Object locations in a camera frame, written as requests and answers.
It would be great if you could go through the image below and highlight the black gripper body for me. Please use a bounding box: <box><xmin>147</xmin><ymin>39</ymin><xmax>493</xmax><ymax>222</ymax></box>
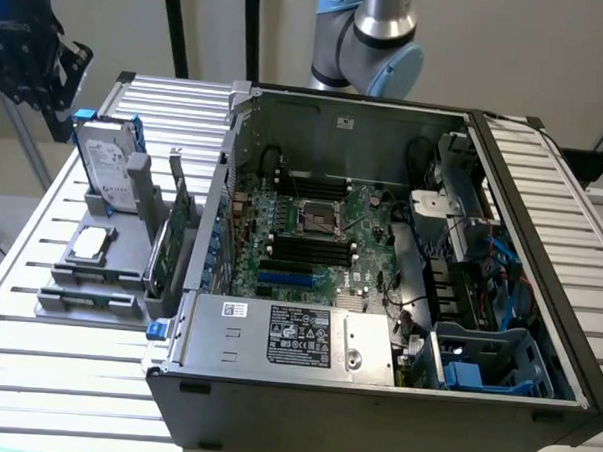
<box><xmin>0</xmin><ymin>18</ymin><xmax>66</xmax><ymax>112</ymax></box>

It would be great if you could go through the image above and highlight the green RAM stick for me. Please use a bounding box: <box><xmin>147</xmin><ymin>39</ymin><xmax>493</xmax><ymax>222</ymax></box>
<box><xmin>51</xmin><ymin>285</ymin><xmax>131</xmax><ymax>304</ymax></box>

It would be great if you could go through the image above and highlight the black RAM slot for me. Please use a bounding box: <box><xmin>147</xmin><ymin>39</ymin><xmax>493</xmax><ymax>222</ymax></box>
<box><xmin>270</xmin><ymin>246</ymin><xmax>355</xmax><ymax>258</ymax></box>
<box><xmin>269</xmin><ymin>252</ymin><xmax>355</xmax><ymax>265</ymax></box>
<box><xmin>276</xmin><ymin>167</ymin><xmax>353</xmax><ymax>179</ymax></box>
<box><xmin>271</xmin><ymin>239</ymin><xmax>355</xmax><ymax>251</ymax></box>
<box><xmin>271</xmin><ymin>232</ymin><xmax>355</xmax><ymax>245</ymax></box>
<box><xmin>275</xmin><ymin>174</ymin><xmax>353</xmax><ymax>186</ymax></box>
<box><xmin>275</xmin><ymin>187</ymin><xmax>353</xmax><ymax>200</ymax></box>
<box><xmin>275</xmin><ymin>180</ymin><xmax>352</xmax><ymax>192</ymax></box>

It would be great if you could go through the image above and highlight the long black expansion slot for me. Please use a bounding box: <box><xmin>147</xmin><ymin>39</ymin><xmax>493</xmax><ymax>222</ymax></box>
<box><xmin>257</xmin><ymin>258</ymin><xmax>315</xmax><ymax>275</ymax></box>

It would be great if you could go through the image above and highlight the blue expansion slot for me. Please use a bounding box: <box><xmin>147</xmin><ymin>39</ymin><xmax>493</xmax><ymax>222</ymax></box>
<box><xmin>256</xmin><ymin>269</ymin><xmax>316</xmax><ymax>289</ymax></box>

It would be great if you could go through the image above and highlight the aluminium stand leg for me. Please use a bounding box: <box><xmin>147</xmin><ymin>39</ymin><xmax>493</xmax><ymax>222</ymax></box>
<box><xmin>0</xmin><ymin>91</ymin><xmax>57</xmax><ymax>192</ymax></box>

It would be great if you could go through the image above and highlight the blue disk caddy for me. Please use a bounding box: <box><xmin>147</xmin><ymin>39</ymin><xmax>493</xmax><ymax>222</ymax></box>
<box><xmin>65</xmin><ymin>107</ymin><xmax>148</xmax><ymax>216</ymax></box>

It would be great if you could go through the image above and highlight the silver hard disk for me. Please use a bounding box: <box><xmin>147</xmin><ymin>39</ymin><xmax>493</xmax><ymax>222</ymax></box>
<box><xmin>74</xmin><ymin>120</ymin><xmax>143</xmax><ymax>213</ymax></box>

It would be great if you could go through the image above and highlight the black tripod pole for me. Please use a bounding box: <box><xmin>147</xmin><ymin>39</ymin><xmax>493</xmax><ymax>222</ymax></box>
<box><xmin>154</xmin><ymin>0</ymin><xmax>193</xmax><ymax>80</ymax></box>
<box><xmin>239</xmin><ymin>0</ymin><xmax>265</xmax><ymax>84</ymax></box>

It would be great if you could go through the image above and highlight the silver CPU chip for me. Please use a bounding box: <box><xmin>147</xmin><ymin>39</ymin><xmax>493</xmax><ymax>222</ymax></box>
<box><xmin>71</xmin><ymin>225</ymin><xmax>118</xmax><ymax>262</ymax></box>

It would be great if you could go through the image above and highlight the grey parts rack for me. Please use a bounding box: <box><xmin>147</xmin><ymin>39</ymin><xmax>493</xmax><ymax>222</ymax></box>
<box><xmin>33</xmin><ymin>147</ymin><xmax>207</xmax><ymax>329</ymax></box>

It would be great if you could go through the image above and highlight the green graphics card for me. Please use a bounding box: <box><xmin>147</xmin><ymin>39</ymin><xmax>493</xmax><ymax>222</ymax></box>
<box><xmin>144</xmin><ymin>146</ymin><xmax>200</xmax><ymax>300</ymax></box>

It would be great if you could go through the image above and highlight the blue case latch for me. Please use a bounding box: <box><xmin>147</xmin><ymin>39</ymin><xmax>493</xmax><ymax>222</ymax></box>
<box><xmin>145</xmin><ymin>318</ymin><xmax>170</xmax><ymax>342</ymax></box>

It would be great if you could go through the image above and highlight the metal CPU socket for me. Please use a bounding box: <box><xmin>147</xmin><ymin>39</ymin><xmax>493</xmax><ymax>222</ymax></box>
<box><xmin>284</xmin><ymin>196</ymin><xmax>350</xmax><ymax>240</ymax></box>

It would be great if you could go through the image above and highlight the silver power supply unit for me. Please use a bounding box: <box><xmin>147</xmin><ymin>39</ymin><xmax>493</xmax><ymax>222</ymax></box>
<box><xmin>166</xmin><ymin>291</ymin><xmax>400</xmax><ymax>390</ymax></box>

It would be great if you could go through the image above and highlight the black power supply label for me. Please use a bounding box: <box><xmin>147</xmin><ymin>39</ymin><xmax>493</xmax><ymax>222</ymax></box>
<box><xmin>265</xmin><ymin>304</ymin><xmax>334</xmax><ymax>369</ymax></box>

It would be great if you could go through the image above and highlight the green motherboard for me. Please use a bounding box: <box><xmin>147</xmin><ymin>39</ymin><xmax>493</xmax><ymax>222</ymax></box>
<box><xmin>220</xmin><ymin>171</ymin><xmax>431</xmax><ymax>333</ymax></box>

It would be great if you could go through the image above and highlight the silver chipset heatsink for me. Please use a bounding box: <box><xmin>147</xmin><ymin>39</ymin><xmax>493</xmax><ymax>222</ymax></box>
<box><xmin>334</xmin><ymin>293</ymin><xmax>371</xmax><ymax>316</ymax></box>

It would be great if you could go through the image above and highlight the metal drive cage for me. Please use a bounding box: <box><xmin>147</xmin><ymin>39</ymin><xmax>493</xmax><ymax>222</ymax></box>
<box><xmin>406</xmin><ymin>130</ymin><xmax>508</xmax><ymax>267</ymax></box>

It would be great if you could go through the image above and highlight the black open PC case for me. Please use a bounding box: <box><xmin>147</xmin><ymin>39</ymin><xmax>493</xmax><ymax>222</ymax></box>
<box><xmin>140</xmin><ymin>77</ymin><xmax>603</xmax><ymax>452</ymax></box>

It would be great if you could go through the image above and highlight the blue-grey plastic disk bay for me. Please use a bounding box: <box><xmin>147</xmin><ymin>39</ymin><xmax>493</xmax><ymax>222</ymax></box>
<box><xmin>407</xmin><ymin>319</ymin><xmax>559</xmax><ymax>399</ymax></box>

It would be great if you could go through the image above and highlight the short black motherboard cable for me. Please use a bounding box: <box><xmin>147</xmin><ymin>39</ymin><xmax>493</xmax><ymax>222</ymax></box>
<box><xmin>260</xmin><ymin>143</ymin><xmax>282</xmax><ymax>177</ymax></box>

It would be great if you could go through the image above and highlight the blue wire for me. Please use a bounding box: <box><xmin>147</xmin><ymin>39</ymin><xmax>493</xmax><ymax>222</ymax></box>
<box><xmin>480</xmin><ymin>233</ymin><xmax>528</xmax><ymax>333</ymax></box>

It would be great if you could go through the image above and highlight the red wire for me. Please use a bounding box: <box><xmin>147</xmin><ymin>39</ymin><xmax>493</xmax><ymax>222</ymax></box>
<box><xmin>477</xmin><ymin>237</ymin><xmax>538</xmax><ymax>318</ymax></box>

